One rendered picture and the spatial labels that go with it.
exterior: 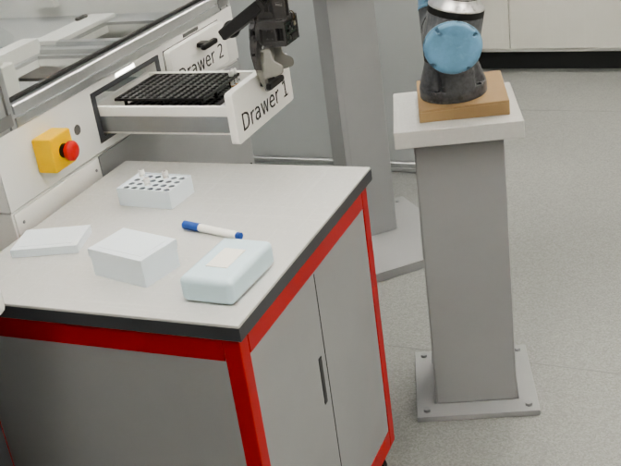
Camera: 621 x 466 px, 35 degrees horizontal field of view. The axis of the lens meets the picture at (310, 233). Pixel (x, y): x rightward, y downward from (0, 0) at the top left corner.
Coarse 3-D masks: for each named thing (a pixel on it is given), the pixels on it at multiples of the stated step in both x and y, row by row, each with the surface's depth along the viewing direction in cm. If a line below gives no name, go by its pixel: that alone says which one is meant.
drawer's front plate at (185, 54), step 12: (216, 24) 257; (192, 36) 247; (204, 36) 252; (216, 36) 257; (180, 48) 241; (192, 48) 246; (216, 48) 258; (168, 60) 237; (180, 60) 241; (192, 60) 247; (204, 60) 252; (216, 60) 258
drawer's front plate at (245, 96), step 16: (256, 80) 208; (288, 80) 223; (224, 96) 199; (240, 96) 202; (256, 96) 209; (272, 96) 216; (288, 96) 224; (240, 112) 202; (256, 112) 209; (272, 112) 216; (240, 128) 203; (256, 128) 209
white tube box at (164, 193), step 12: (132, 180) 199; (156, 180) 197; (168, 180) 196; (180, 180) 195; (120, 192) 195; (132, 192) 194; (144, 192) 193; (156, 192) 191; (168, 192) 190; (180, 192) 194; (192, 192) 198; (120, 204) 197; (132, 204) 196; (144, 204) 194; (156, 204) 193; (168, 204) 192
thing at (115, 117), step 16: (240, 80) 226; (112, 96) 221; (112, 112) 213; (128, 112) 212; (144, 112) 210; (160, 112) 209; (176, 112) 207; (192, 112) 206; (208, 112) 204; (224, 112) 203; (112, 128) 215; (128, 128) 213; (144, 128) 212; (160, 128) 210; (176, 128) 209; (192, 128) 207; (208, 128) 206; (224, 128) 204
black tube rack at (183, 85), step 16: (144, 80) 226; (160, 80) 225; (176, 80) 223; (192, 80) 221; (208, 80) 219; (128, 96) 216; (144, 96) 214; (160, 96) 213; (176, 96) 211; (192, 96) 210
